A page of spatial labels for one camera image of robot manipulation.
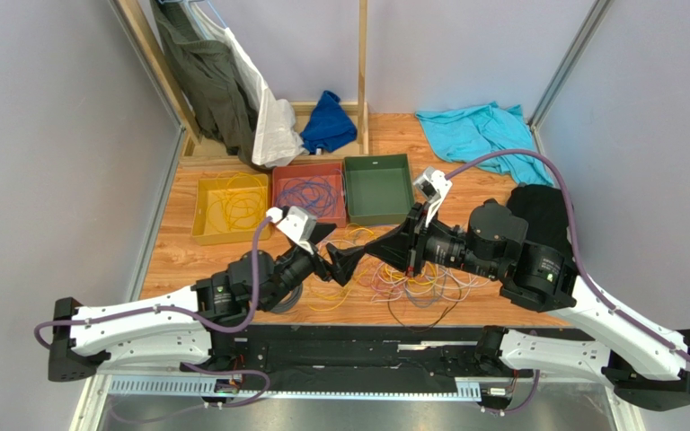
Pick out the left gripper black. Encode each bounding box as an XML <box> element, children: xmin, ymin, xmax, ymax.
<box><xmin>261</xmin><ymin>224</ymin><xmax>364</xmax><ymax>313</ymax></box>

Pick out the bright yellow cable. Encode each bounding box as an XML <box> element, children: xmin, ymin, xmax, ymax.
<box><xmin>344</xmin><ymin>224</ymin><xmax>442</xmax><ymax>288</ymax></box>

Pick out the blue thin cable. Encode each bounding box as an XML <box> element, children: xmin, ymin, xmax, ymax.
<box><xmin>276</xmin><ymin>172</ymin><xmax>346</xmax><ymax>224</ymax></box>

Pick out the orange yellow thin cable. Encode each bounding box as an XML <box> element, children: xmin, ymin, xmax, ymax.
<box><xmin>207</xmin><ymin>171</ymin><xmax>352</xmax><ymax>312</ymax></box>

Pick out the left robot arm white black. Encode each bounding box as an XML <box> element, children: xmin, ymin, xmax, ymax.
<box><xmin>34</xmin><ymin>223</ymin><xmax>365</xmax><ymax>383</ymax></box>

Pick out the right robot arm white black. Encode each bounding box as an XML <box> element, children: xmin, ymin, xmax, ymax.
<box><xmin>366</xmin><ymin>200</ymin><xmax>690</xmax><ymax>411</ymax></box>

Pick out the red plastic bin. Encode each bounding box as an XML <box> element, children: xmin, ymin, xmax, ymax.
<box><xmin>271</xmin><ymin>162</ymin><xmax>348</xmax><ymax>227</ymax></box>

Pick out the green plastic bin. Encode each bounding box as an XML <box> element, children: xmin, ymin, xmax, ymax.
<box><xmin>343</xmin><ymin>154</ymin><xmax>415</xmax><ymax>226</ymax></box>

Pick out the yellow plastic bin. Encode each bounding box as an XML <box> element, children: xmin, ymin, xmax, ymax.
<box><xmin>191</xmin><ymin>172</ymin><xmax>270</xmax><ymax>246</ymax></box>

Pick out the white garment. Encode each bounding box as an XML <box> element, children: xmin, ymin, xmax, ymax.
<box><xmin>189</xmin><ymin>5</ymin><xmax>305</xmax><ymax>168</ymax></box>

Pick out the dark blue cloth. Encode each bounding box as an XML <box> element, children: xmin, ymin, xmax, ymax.
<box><xmin>300</xmin><ymin>91</ymin><xmax>358</xmax><ymax>154</ymax></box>

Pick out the cyan cloth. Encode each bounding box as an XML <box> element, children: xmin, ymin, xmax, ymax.
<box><xmin>415</xmin><ymin>101</ymin><xmax>553</xmax><ymax>186</ymax></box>

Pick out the black cloth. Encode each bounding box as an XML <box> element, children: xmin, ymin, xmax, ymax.
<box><xmin>506</xmin><ymin>185</ymin><xmax>574</xmax><ymax>260</ymax></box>

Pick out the olive green garment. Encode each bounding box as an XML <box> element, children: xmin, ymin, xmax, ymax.
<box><xmin>150</xmin><ymin>1</ymin><xmax>258</xmax><ymax>168</ymax></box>

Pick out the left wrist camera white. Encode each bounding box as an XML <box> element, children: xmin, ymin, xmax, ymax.
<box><xmin>265</xmin><ymin>206</ymin><xmax>317</xmax><ymax>255</ymax></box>

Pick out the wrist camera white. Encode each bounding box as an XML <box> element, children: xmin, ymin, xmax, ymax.
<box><xmin>265</xmin><ymin>206</ymin><xmax>317</xmax><ymax>255</ymax></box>
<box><xmin>412</xmin><ymin>167</ymin><xmax>452</xmax><ymax>227</ymax></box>

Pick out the grey coiled cable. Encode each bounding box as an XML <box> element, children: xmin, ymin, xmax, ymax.
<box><xmin>270</xmin><ymin>284</ymin><xmax>305</xmax><ymax>315</ymax></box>

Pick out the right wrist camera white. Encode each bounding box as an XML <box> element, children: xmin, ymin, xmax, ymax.
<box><xmin>412</xmin><ymin>167</ymin><xmax>452</xmax><ymax>227</ymax></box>

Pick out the dark brown thin cable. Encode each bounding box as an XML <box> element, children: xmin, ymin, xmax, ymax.
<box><xmin>386</xmin><ymin>295</ymin><xmax>465</xmax><ymax>333</ymax></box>

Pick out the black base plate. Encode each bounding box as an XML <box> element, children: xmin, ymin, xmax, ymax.
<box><xmin>202</xmin><ymin>324</ymin><xmax>516</xmax><ymax>394</ymax></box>

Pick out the aluminium rail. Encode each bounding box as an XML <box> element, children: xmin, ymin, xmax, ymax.
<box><xmin>105</xmin><ymin>373</ymin><xmax>483</xmax><ymax>403</ymax></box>

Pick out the wooden rack frame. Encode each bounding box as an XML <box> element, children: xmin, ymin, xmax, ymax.
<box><xmin>113</xmin><ymin>1</ymin><xmax>370</xmax><ymax>169</ymax></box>

